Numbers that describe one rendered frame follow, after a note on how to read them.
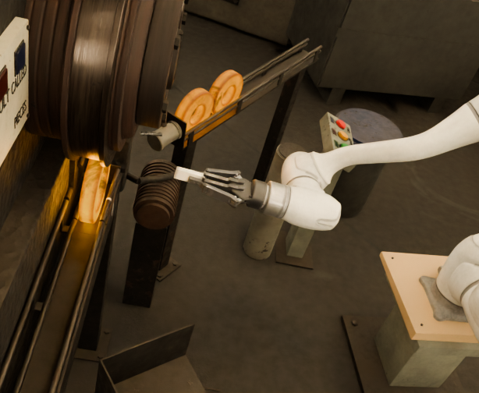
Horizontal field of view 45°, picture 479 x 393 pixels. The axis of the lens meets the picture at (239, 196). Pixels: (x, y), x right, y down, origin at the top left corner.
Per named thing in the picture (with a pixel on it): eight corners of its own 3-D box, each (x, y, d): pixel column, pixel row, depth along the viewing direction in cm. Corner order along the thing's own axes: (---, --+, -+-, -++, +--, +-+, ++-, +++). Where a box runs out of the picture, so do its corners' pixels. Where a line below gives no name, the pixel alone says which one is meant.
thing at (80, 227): (71, 233, 136) (71, 231, 135) (89, 182, 150) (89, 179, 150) (102, 238, 137) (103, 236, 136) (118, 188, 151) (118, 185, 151)
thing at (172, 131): (146, 144, 170) (147, 129, 166) (166, 132, 176) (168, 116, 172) (161, 155, 168) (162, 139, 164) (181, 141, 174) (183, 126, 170)
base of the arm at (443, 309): (463, 274, 200) (470, 263, 197) (487, 326, 183) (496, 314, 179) (414, 269, 197) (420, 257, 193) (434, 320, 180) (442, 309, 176)
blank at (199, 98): (175, 99, 167) (183, 104, 166) (209, 79, 177) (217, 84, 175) (170, 139, 178) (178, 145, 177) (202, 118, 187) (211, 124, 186)
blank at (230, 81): (208, 79, 176) (217, 85, 175) (239, 61, 186) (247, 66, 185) (202, 119, 187) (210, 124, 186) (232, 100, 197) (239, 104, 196)
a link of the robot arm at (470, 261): (472, 273, 193) (504, 224, 179) (494, 316, 179) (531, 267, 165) (427, 269, 190) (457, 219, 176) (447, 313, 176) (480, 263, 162)
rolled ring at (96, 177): (114, 132, 137) (101, 129, 137) (96, 181, 123) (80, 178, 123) (108, 189, 149) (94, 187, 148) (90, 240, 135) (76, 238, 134)
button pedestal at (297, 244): (275, 267, 235) (325, 147, 195) (274, 226, 253) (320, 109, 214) (313, 274, 237) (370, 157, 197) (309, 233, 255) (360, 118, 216)
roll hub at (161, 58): (129, 151, 112) (148, 17, 94) (150, 79, 133) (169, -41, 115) (157, 157, 112) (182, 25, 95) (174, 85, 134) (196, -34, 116)
